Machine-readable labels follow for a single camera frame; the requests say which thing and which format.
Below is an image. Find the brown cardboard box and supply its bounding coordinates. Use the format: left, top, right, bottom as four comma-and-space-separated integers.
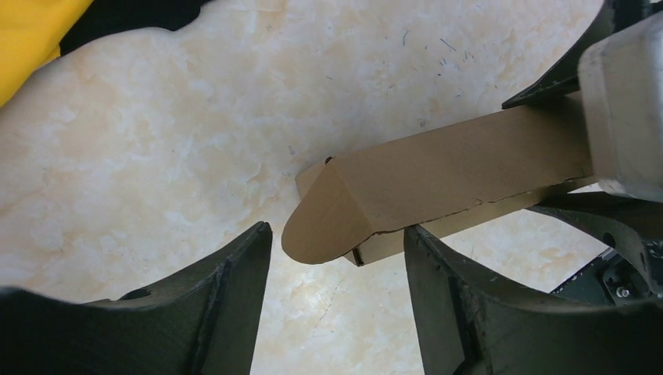
281, 94, 594, 264

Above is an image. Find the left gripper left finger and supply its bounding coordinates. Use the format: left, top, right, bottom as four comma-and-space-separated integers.
1, 222, 273, 374

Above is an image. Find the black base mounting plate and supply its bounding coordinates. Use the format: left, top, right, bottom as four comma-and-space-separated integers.
551, 248, 654, 306

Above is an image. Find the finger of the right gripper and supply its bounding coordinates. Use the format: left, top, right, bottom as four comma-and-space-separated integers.
529, 191, 662, 296
501, 1, 621, 109

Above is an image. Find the yellow shirt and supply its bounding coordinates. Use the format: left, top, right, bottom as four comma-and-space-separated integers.
1, 0, 91, 105

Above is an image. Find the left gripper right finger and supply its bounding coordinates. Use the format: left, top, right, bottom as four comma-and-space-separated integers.
403, 226, 662, 374

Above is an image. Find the black cloth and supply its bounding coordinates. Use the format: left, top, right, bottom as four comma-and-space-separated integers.
59, 0, 210, 56

